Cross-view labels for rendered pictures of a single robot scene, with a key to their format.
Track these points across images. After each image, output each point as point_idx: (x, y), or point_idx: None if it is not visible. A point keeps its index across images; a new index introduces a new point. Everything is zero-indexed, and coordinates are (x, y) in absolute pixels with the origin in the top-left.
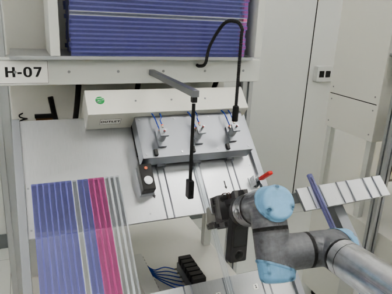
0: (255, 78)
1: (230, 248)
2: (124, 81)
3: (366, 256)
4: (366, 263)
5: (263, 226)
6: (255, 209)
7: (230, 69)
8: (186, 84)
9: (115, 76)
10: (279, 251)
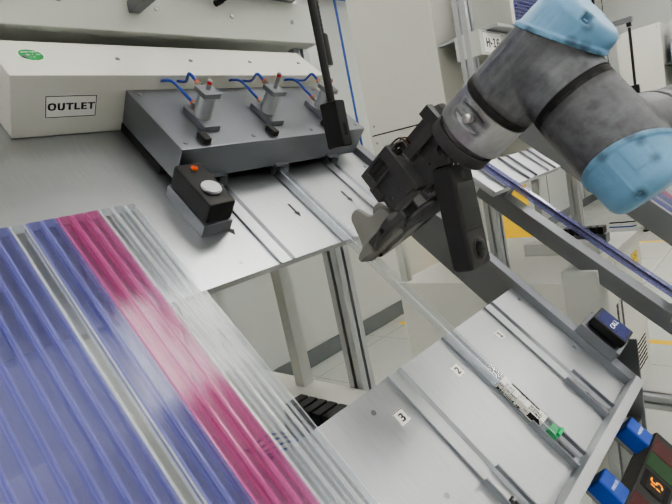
0: (312, 38)
1: (461, 235)
2: (78, 22)
3: None
4: None
5: (580, 70)
6: (542, 48)
7: (272, 18)
8: None
9: (54, 8)
10: (645, 107)
